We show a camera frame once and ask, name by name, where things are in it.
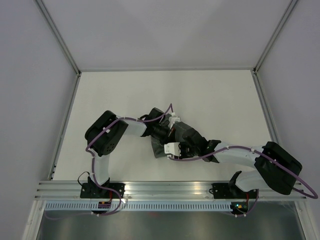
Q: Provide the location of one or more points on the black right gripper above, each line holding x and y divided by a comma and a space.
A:
181, 146

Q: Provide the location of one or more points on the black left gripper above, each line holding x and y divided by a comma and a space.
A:
167, 134

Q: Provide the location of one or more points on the grey cloth napkin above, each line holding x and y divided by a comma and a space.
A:
180, 130

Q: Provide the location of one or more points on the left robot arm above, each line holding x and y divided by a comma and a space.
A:
105, 133

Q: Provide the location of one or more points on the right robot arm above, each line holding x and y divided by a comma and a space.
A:
272, 167

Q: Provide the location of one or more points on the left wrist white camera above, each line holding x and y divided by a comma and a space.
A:
173, 119

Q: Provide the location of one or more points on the wrist white camera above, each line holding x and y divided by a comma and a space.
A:
173, 119
172, 150

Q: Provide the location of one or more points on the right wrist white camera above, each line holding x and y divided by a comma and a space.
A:
172, 150

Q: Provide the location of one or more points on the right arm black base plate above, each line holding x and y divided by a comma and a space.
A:
230, 192

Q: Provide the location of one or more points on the right aluminium frame post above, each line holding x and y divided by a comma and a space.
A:
275, 34

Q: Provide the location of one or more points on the aluminium frame post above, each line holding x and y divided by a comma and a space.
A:
275, 34
57, 35

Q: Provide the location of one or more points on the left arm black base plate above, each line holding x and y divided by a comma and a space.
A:
89, 190

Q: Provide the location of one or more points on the aluminium front rail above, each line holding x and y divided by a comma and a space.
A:
133, 190

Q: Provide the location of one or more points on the white slotted cable duct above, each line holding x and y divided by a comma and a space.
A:
153, 206

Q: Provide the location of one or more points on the left aluminium frame post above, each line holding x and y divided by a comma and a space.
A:
57, 35

